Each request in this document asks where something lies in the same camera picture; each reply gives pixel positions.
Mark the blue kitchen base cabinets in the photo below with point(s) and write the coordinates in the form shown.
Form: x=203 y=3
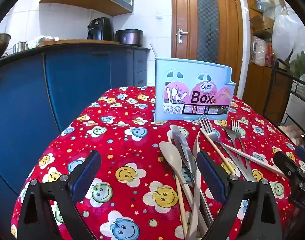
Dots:
x=75 y=80

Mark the wooden door with glass pane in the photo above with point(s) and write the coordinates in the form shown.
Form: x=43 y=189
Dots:
x=190 y=42

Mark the black metal rack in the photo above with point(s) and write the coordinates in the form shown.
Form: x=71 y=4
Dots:
x=275 y=67

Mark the dark rice cooker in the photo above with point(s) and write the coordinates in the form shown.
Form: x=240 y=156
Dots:
x=128 y=38

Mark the black air fryer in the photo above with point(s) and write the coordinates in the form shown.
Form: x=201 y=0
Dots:
x=100 y=28

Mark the wooden shelf cabinet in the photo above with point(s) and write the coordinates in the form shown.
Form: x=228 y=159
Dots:
x=257 y=85

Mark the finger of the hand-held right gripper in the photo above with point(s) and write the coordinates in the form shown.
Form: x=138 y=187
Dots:
x=303 y=152
x=283 y=160

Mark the white plastic bag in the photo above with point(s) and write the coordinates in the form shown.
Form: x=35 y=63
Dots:
x=283 y=37

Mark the pile of eggs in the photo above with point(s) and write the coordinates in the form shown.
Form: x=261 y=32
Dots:
x=290 y=131

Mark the stainless steel knife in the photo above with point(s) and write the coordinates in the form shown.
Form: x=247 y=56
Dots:
x=180 y=140

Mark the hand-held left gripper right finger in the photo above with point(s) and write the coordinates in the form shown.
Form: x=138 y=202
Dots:
x=212 y=177

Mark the cardboard box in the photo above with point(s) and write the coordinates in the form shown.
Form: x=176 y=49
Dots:
x=261 y=23

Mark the wooden cutting board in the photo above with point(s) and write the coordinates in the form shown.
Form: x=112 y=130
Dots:
x=75 y=41

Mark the dark wok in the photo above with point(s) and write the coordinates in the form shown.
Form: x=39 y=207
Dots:
x=0 y=45

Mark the bag of green vegetables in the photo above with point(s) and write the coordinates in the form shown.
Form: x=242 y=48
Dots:
x=302 y=62

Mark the white cloth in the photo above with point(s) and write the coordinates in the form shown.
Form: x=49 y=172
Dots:
x=40 y=41

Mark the red printed tablecloth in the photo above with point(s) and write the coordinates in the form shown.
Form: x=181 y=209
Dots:
x=117 y=142

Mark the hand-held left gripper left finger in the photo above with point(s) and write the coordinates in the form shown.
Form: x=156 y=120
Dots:
x=86 y=177

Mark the red packets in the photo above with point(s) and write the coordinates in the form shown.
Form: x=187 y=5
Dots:
x=269 y=55

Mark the steel kettle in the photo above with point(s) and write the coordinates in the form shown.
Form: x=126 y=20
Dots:
x=20 y=47

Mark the light blue utensil holder box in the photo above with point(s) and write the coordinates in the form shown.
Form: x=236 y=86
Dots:
x=192 y=80

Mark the white wall hook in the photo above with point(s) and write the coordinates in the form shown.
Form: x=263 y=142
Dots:
x=158 y=16

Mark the clear plastic bag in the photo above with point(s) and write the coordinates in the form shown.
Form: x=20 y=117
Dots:
x=258 y=52

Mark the plastic bottle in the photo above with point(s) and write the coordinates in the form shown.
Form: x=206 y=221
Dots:
x=259 y=5

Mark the stainless steel fork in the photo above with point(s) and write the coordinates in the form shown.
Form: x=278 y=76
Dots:
x=207 y=127
x=228 y=133
x=236 y=132

